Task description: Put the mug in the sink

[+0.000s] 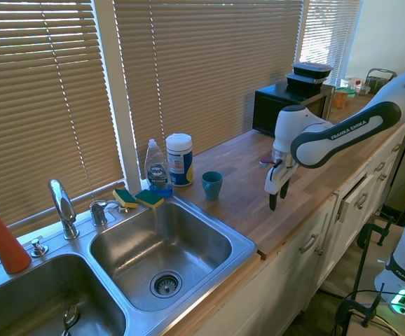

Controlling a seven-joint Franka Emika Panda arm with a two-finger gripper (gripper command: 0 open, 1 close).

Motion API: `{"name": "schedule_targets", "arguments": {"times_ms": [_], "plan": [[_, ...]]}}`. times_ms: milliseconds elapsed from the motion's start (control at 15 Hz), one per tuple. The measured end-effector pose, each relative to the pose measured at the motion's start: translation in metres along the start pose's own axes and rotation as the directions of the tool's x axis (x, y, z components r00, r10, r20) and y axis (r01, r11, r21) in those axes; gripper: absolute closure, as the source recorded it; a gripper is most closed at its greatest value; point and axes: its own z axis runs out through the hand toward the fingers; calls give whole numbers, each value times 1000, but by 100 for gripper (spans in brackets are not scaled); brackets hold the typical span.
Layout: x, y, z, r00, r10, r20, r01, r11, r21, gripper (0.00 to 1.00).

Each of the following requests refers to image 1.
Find chrome drain stopper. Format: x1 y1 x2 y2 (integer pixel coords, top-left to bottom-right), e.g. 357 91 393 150
63 304 81 330

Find round sink drain strainer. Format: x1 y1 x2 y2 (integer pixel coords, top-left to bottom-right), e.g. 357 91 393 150
149 269 183 299

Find wide tan window blind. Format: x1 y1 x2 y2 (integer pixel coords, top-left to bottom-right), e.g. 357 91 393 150
0 0 126 246
113 0 305 176

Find orange spray bottle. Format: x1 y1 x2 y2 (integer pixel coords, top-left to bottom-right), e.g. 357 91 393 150
0 197 32 274

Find wire basket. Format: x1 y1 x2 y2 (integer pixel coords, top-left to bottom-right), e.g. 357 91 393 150
365 68 398 95

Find narrow pale window blind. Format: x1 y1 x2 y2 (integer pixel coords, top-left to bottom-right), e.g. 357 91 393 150
299 0 363 87

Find orange container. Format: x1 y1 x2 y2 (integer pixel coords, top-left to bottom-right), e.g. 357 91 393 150
331 87 357 109

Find teal mug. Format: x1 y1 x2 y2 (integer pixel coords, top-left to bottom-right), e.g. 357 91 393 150
201 171 224 202

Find green and yellow sponge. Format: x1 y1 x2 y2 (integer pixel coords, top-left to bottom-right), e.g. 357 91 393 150
135 189 165 211
112 188 139 210

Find white kitchen cabinets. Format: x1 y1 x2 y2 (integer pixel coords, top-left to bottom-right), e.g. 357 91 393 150
167 122 405 336

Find white wipes canister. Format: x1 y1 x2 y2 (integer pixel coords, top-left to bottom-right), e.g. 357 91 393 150
165 132 195 188

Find small chrome sink knob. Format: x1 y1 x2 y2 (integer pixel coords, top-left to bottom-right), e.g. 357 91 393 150
30 239 49 258

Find Dawn dish soap bottle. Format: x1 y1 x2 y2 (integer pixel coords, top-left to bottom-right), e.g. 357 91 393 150
144 139 173 198

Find stainless steel double sink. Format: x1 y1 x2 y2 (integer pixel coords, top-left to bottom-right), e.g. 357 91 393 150
0 194 259 336

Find chrome faucet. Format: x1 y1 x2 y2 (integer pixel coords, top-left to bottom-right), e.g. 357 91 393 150
48 178 81 241

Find black food container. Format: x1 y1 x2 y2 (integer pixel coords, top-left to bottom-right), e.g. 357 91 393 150
285 72 326 93
291 62 334 79

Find black clamp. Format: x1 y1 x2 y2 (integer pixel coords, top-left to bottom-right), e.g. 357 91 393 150
351 216 401 298
335 282 386 330

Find black microwave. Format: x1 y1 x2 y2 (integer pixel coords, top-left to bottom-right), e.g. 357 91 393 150
252 82 336 137

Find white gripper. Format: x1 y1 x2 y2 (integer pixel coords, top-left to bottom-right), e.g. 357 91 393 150
264 161 299 211

